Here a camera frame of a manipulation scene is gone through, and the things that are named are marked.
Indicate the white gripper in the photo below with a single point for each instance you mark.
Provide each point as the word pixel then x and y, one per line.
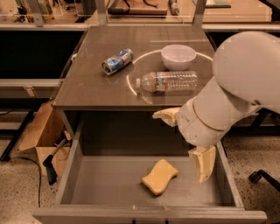
pixel 194 126

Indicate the background workbench shelf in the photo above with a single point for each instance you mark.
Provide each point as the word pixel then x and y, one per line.
pixel 15 14

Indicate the grey cabinet counter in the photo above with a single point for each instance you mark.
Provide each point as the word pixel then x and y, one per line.
pixel 87 88

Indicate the white bowl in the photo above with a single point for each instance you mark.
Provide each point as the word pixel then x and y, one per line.
pixel 177 57

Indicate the black handled tool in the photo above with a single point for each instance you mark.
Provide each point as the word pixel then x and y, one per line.
pixel 48 163

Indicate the crushed blue soda can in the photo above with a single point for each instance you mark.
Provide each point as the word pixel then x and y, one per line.
pixel 117 61

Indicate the open grey drawer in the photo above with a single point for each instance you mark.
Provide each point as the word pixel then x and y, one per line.
pixel 102 180

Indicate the black chair caster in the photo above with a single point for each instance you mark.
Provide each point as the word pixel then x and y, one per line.
pixel 255 176

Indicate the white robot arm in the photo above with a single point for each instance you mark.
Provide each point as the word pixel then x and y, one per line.
pixel 246 78

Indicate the cardboard box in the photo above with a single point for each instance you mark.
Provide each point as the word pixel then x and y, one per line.
pixel 44 133

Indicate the yellow sponge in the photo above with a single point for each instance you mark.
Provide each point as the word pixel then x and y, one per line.
pixel 159 177

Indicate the clear plastic water bottle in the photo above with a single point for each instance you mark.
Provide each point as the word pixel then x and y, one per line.
pixel 168 81

